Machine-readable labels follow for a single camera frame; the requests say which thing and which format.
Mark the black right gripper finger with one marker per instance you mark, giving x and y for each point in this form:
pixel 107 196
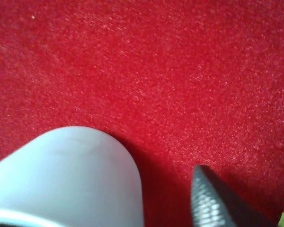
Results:
pixel 215 204

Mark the pale blue cup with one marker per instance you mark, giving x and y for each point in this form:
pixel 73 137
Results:
pixel 71 177

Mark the red velvet tablecloth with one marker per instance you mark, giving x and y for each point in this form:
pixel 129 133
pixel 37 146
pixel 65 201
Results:
pixel 177 82

